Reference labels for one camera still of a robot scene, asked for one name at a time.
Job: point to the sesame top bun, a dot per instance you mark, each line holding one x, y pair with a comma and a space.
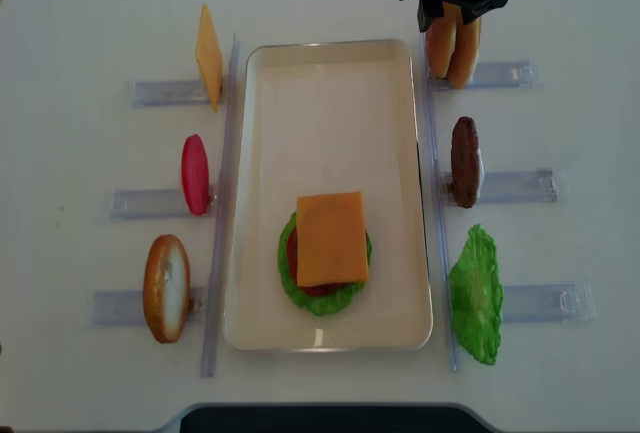
440, 41

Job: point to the standing meat patty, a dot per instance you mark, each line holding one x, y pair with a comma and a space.
465, 162

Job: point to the standing cheese slice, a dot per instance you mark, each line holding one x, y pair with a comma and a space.
209, 57

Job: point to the cheese slice on burger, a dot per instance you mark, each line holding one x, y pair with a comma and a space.
331, 240

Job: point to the standing green lettuce leaf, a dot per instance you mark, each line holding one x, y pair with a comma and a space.
477, 297

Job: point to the clear holder under lettuce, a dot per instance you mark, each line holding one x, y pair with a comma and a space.
561, 302

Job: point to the standing tomato slice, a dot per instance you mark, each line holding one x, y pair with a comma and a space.
195, 175

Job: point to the tomato slice on burger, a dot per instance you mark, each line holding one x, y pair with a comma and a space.
314, 291

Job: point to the clear holder under cheese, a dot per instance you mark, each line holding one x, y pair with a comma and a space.
145, 94

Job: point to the lettuce leaf on burger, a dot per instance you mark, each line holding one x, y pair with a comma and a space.
318, 306

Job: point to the clear holder under tomato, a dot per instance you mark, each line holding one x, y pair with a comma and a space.
154, 204

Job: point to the standing bread slice left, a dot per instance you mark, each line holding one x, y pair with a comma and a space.
166, 288

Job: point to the clear holder under bread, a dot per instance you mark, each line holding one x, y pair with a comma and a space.
125, 308

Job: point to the standing bun slice right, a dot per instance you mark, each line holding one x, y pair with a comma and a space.
465, 54

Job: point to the clear holder under buns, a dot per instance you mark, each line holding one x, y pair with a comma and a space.
520, 74

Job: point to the clear holder under patty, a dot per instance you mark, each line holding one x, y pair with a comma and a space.
536, 186

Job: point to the white rectangular tray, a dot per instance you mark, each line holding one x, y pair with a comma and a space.
325, 119

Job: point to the right long clear rail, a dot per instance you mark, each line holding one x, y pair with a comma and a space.
438, 206

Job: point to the long clear rail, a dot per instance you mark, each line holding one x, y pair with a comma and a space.
224, 196
438, 206

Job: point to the left long clear rail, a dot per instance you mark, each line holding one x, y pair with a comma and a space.
224, 196

